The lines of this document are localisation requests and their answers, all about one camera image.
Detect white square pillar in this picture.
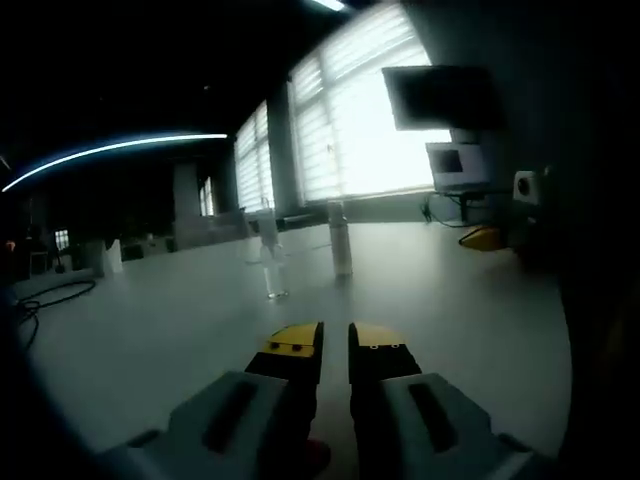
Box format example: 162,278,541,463
172,162,200,249

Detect narrow window with blinds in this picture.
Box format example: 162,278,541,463
234,99,275,214

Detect person's left hand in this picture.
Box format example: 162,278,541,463
305,437,333,476

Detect straight ceiling light strip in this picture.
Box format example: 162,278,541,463
2,132,229,194

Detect dark wall monitor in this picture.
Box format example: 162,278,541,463
382,64,506,132

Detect white low partition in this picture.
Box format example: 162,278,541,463
199,208,254,246

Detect slim clear bottle cover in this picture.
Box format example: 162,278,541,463
259,208,282,251

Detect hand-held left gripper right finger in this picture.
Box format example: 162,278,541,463
348,321,546,480

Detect black laptop cables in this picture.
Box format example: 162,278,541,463
419,194,469,230

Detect clear pump bottle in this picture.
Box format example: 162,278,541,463
257,207,291,301

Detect metal sink table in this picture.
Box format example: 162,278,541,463
262,197,324,232

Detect potted green plant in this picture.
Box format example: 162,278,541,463
92,238,125,276

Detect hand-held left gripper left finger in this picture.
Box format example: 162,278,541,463
97,319,325,480

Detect white pump bottle red label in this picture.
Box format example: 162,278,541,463
327,201,354,278

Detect black cable coil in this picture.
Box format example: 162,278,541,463
14,279,97,351

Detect open laptop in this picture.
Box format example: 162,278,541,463
425,141,494,194

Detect black laptop stand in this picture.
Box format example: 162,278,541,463
433,188,506,224

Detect wide window with blinds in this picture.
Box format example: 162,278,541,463
289,4,454,204

